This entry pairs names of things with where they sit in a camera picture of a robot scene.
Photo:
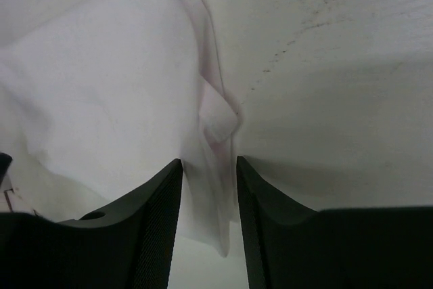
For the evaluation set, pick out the white tank top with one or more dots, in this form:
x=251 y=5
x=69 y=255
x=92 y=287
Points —
x=98 y=98

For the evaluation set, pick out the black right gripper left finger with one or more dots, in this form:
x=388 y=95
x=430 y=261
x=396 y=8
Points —
x=127 y=243

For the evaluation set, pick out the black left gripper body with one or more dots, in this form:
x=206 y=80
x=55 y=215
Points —
x=6 y=186

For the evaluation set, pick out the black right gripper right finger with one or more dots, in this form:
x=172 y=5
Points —
x=288 y=245

